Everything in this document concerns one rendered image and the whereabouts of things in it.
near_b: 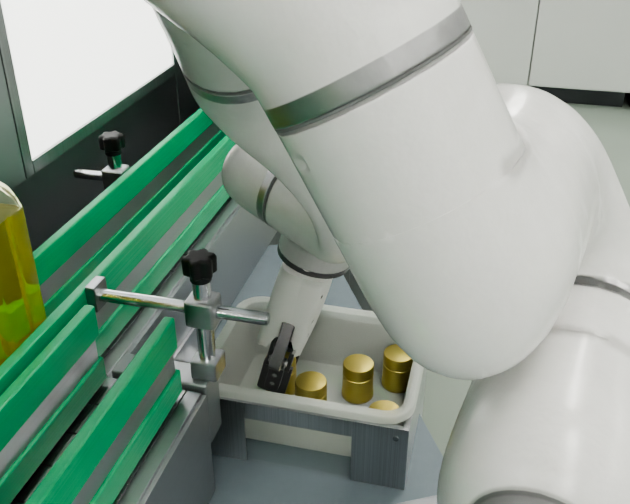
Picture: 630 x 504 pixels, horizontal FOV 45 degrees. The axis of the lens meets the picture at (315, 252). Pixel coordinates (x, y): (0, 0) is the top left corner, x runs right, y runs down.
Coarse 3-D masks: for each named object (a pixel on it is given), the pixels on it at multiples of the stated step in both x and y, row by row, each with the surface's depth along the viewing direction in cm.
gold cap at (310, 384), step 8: (304, 376) 81; (312, 376) 81; (320, 376) 81; (296, 384) 80; (304, 384) 80; (312, 384) 80; (320, 384) 80; (296, 392) 80; (304, 392) 79; (312, 392) 79; (320, 392) 79
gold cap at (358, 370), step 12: (348, 360) 83; (360, 360) 83; (372, 360) 83; (348, 372) 82; (360, 372) 82; (372, 372) 83; (348, 384) 83; (360, 384) 82; (372, 384) 84; (348, 396) 84; (360, 396) 83; (372, 396) 85
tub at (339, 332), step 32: (320, 320) 88; (352, 320) 87; (256, 352) 91; (320, 352) 90; (352, 352) 89; (224, 384) 76; (256, 384) 87; (416, 384) 76; (352, 416) 72; (384, 416) 72
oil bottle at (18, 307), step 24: (0, 192) 57; (0, 216) 57; (24, 216) 60; (0, 240) 57; (24, 240) 60; (0, 264) 58; (24, 264) 61; (0, 288) 58; (24, 288) 61; (0, 312) 59; (24, 312) 62; (0, 336) 60; (24, 336) 62
